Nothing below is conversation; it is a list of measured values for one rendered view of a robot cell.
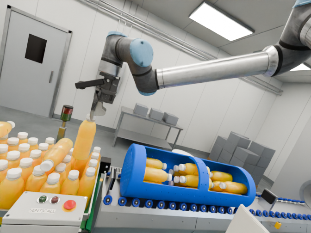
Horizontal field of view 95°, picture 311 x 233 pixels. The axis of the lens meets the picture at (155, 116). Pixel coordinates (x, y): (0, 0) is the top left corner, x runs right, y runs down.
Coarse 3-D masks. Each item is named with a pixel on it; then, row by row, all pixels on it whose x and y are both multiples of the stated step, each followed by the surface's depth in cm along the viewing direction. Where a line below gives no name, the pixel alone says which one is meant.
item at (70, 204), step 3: (66, 201) 48; (69, 201) 48; (72, 201) 49; (66, 204) 47; (69, 204) 47; (72, 204) 47; (75, 204) 48; (66, 207) 46; (69, 207) 46; (72, 207) 47
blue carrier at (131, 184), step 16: (128, 160) 83; (144, 160) 73; (160, 160) 102; (176, 160) 105; (192, 160) 106; (208, 160) 103; (128, 176) 73; (208, 176) 85; (240, 176) 108; (128, 192) 70; (144, 192) 72; (160, 192) 74; (176, 192) 77; (192, 192) 80; (208, 192) 83
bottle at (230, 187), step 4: (228, 184) 96; (232, 184) 97; (236, 184) 98; (240, 184) 100; (244, 184) 102; (224, 188) 96; (228, 188) 96; (232, 188) 96; (236, 188) 97; (240, 188) 98; (244, 188) 100; (232, 192) 97; (236, 192) 98; (240, 192) 98; (244, 192) 99
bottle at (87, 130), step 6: (84, 120) 64; (90, 120) 63; (84, 126) 62; (90, 126) 63; (78, 132) 63; (84, 132) 62; (90, 132) 63; (78, 138) 63; (84, 138) 62; (90, 138) 64; (78, 144) 63; (84, 144) 63; (90, 144) 65; (78, 150) 63; (84, 150) 64; (72, 156) 65; (78, 156) 64; (84, 156) 65
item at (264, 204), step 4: (264, 192) 124; (268, 192) 122; (264, 196) 124; (268, 196) 121; (272, 196) 118; (276, 196) 117; (260, 200) 127; (264, 200) 124; (268, 200) 120; (272, 200) 118; (276, 200) 118; (260, 204) 126; (264, 204) 123; (268, 204) 121; (272, 204) 118; (264, 208) 123; (268, 208) 120
